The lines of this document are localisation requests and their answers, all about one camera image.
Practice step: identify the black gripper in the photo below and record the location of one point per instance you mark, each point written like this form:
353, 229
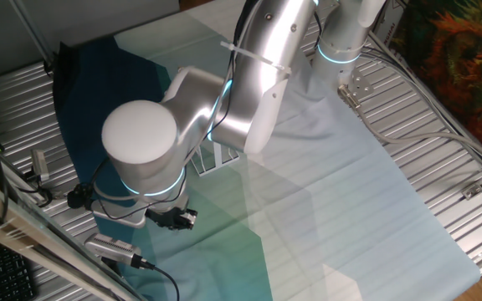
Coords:
170, 211

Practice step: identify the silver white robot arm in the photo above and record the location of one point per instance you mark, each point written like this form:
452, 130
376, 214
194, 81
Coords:
140, 138

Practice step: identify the blue green white tablecloth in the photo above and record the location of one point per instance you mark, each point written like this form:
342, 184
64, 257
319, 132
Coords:
308, 188

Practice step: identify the white zip tie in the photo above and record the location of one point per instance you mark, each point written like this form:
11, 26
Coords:
249, 53

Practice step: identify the grey metal pole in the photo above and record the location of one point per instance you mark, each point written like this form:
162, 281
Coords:
32, 31

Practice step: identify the cardboard box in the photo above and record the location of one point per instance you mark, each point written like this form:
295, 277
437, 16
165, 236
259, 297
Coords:
391, 25

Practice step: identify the colourful orange green fabric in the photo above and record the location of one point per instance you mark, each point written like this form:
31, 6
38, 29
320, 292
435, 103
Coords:
454, 62

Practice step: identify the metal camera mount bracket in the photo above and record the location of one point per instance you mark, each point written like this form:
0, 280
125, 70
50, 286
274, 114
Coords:
57, 195

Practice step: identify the aluminium frame bar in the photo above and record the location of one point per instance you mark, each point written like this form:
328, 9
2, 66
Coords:
23, 226

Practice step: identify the small metal table bracket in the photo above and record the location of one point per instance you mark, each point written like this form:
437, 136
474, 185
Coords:
472, 191

